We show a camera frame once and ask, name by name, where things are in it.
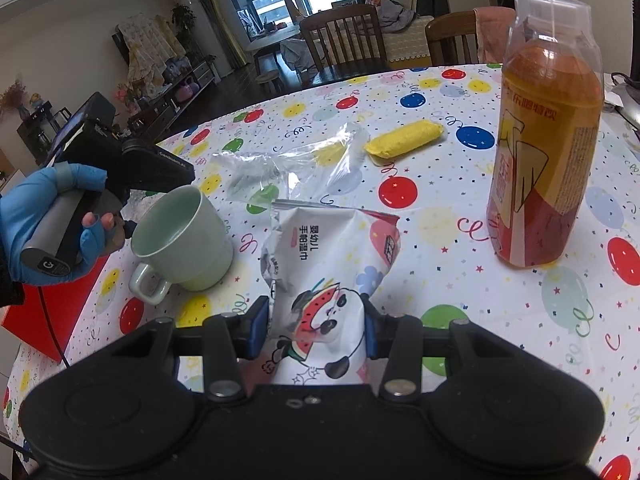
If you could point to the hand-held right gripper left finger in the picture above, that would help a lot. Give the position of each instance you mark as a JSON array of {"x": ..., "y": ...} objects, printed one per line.
[{"x": 257, "y": 325}]

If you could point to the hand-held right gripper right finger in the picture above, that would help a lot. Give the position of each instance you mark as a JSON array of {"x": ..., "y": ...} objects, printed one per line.
[{"x": 372, "y": 335}]

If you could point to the panda print wet wipes packet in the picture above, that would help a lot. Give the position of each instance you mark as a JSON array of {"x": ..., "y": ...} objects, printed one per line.
[{"x": 320, "y": 260}]

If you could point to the red cardboard box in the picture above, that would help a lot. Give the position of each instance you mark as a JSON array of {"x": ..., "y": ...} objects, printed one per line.
[{"x": 55, "y": 320}]

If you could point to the person's left hand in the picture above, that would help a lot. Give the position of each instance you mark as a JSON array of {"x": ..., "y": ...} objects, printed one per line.
[{"x": 25, "y": 210}]

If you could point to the pink flowers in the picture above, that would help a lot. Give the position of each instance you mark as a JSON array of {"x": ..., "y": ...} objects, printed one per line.
[{"x": 124, "y": 94}]

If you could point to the dark TV cabinet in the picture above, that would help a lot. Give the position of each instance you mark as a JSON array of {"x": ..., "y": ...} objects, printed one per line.
[{"x": 165, "y": 105}]

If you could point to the pink ornament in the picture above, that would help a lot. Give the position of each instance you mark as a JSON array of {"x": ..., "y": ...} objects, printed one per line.
[{"x": 184, "y": 92}]

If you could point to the pale green mug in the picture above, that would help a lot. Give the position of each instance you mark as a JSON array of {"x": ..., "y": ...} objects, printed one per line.
[{"x": 200, "y": 250}]

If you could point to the floral cloth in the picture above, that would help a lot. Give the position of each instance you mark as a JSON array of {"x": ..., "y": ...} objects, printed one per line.
[{"x": 150, "y": 40}]

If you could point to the balloon print tablecloth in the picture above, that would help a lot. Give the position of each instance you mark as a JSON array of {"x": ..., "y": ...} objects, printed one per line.
[{"x": 450, "y": 220}]

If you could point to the green potted plant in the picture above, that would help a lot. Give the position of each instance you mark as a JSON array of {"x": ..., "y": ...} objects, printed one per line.
[{"x": 184, "y": 17}]

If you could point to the clear plastic bag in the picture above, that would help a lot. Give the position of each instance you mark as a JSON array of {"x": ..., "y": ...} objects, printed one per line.
[{"x": 300, "y": 160}]

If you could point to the grey curtain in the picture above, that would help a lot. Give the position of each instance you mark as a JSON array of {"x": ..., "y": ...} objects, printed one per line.
[{"x": 227, "y": 20}]

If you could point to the small wooden stool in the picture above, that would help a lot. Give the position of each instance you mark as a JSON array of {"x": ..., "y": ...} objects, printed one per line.
[{"x": 267, "y": 79}]

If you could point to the yellow sponge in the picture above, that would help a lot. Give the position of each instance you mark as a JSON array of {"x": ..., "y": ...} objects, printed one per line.
[{"x": 405, "y": 137}]

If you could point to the wooden coffee table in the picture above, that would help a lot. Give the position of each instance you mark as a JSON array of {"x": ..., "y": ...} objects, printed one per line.
[{"x": 275, "y": 35}]

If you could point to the white bundle bag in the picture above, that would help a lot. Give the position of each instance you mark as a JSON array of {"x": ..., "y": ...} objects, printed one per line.
[{"x": 296, "y": 55}]

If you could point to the wooden giraffe figure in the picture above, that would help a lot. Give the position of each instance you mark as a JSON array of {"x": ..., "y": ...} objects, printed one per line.
[{"x": 289, "y": 2}]

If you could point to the amber tea bottle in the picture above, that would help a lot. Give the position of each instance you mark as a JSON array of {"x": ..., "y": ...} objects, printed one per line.
[{"x": 545, "y": 160}]

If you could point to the wooden dining chair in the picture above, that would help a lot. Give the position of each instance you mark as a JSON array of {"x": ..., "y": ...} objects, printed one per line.
[
  {"x": 450, "y": 35},
  {"x": 345, "y": 35}
]

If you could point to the cream lace sofa cover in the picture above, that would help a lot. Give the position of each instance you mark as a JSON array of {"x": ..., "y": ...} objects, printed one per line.
[{"x": 407, "y": 42}]

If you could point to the purple clothing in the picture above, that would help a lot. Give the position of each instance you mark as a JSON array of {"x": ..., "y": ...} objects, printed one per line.
[{"x": 397, "y": 15}]

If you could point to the pink towel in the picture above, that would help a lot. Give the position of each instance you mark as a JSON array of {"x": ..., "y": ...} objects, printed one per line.
[{"x": 492, "y": 30}]

